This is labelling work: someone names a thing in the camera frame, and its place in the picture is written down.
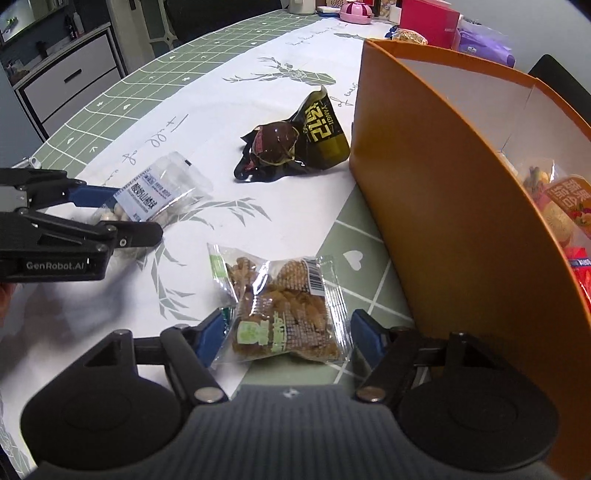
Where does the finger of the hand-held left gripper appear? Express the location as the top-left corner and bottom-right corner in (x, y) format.
(17, 209), (165, 254)
(0, 169), (121, 209)

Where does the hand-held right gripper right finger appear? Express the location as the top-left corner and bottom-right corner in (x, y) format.
(351, 308), (506, 403)

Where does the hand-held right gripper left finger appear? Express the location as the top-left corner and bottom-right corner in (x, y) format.
(78, 307), (229, 404)

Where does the clear packet of white balls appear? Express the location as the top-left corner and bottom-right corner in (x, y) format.
(90, 151), (215, 259)

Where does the clear packet of brown snacks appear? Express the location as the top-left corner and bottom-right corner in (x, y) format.
(206, 242), (354, 365)

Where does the orange cardboard box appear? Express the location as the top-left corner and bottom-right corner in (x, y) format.
(348, 39), (591, 478)

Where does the grey drawer cabinet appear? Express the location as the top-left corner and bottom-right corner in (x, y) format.
(9, 21), (130, 141)

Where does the black packet with brown egg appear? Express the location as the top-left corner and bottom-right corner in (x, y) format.
(233, 120), (315, 184)

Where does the green checkered tablecloth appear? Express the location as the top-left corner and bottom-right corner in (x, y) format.
(0, 8), (430, 480)

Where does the dark screen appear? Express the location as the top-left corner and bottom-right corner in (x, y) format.
(0, 0), (35, 44)

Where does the olive yellow snack packet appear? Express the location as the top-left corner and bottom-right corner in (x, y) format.
(291, 85), (352, 171)

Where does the red snack packet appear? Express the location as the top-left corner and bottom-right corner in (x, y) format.
(563, 247), (591, 305)

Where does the orange labelled snack packet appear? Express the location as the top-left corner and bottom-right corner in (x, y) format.
(526, 164), (591, 259)

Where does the gold snack packet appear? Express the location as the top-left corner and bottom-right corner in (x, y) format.
(390, 28), (429, 46)

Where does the pink round container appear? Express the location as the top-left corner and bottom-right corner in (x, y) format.
(339, 0), (375, 24)

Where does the purple tissue pack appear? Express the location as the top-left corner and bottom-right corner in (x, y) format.
(455, 16), (515, 68)

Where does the black chair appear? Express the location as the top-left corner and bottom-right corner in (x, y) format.
(526, 54), (591, 121)

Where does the pink box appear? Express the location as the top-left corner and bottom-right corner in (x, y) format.
(399, 0), (462, 49)

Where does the dark chair with pale frame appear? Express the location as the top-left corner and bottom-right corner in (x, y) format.
(148, 0), (284, 49)

